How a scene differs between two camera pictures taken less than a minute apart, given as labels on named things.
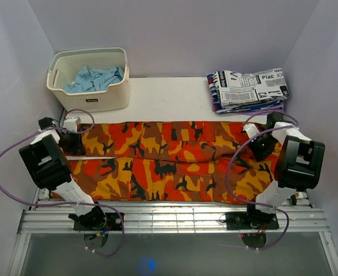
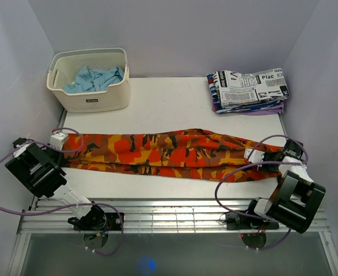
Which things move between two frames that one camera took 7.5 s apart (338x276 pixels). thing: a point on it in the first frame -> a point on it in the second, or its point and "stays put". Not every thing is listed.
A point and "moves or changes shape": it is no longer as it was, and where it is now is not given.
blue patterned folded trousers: [216, 104] stays put
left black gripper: [78, 148] -> [59, 157]
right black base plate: [242, 221] stays put
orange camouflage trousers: [172, 163] moves or changes shape
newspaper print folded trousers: [234, 88] stays put
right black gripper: [259, 154] -> [266, 155]
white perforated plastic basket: [90, 80] stays put
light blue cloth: [91, 80] stays put
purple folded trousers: [276, 108] stays put
